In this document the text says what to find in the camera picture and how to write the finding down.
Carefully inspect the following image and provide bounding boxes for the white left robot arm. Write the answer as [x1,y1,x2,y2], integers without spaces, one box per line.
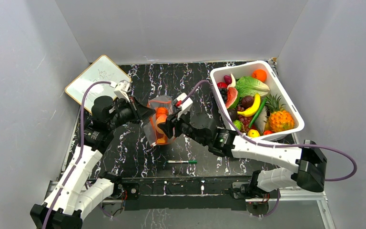
[30,96,155,229]

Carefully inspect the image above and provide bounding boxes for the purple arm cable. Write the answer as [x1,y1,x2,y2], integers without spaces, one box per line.
[180,79,358,182]
[41,81,112,229]

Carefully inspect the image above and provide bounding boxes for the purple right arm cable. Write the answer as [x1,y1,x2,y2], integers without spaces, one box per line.
[180,79,358,182]

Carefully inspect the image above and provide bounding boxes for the orange fruit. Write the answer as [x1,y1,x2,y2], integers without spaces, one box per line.
[252,69,267,83]

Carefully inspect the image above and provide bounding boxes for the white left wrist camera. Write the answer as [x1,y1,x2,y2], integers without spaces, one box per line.
[114,80,131,103]

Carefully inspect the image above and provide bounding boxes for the white garlic wedge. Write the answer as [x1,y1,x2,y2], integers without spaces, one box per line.
[227,74,236,88]

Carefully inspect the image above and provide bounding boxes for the yellow banana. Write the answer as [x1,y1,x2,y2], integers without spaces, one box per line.
[237,93,261,117]

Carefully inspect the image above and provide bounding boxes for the small whiteboard yellow frame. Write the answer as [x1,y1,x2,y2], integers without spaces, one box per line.
[65,55,132,112]

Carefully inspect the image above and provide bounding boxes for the clear zip bag orange zipper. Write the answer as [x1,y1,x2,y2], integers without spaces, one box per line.
[143,95,175,147]

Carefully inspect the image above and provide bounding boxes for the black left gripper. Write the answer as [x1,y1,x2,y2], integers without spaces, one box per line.
[108,96,156,130]

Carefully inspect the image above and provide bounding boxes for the orange papaya slice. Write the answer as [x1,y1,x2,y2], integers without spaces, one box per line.
[155,115,169,145]

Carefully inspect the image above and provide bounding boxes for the green chili pepper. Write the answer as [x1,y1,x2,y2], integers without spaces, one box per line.
[248,97,267,128]

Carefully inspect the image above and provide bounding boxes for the purple onion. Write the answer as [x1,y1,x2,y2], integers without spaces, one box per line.
[224,75,232,85]

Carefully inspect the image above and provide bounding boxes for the green lettuce leaf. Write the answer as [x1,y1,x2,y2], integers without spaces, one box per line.
[235,76,270,97]

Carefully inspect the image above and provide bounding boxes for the white plastic bin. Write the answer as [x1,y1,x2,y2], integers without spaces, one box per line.
[210,61,305,141]

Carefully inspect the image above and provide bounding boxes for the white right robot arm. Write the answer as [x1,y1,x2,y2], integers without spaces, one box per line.
[155,113,327,198]

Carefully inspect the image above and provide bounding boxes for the pineapple toy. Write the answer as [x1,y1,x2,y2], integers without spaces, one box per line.
[265,94,295,133]

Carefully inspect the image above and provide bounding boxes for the green capped marker pen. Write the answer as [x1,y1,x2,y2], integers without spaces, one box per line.
[166,160,197,165]

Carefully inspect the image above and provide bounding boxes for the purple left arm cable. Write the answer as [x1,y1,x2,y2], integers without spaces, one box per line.
[41,81,112,229]

